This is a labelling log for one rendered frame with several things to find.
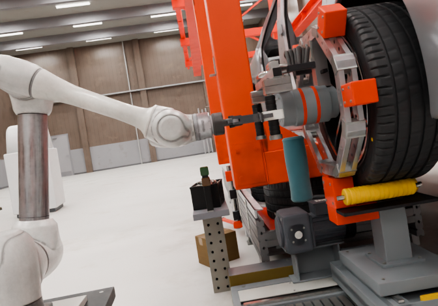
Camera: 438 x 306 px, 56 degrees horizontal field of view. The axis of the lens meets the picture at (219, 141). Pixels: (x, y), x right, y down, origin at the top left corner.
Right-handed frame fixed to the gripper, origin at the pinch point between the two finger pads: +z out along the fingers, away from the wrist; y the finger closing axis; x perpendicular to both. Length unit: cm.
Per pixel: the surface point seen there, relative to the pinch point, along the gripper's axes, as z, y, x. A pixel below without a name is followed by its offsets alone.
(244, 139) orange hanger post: -4, -60, -7
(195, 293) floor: -40, -77, -83
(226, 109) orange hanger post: -11, -60, 8
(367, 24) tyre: 32.7, 8.1, 23.4
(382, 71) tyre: 31.7, 15.5, 7.4
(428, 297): 39, 8, -65
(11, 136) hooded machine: -327, -535, 48
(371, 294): 27, -8, -68
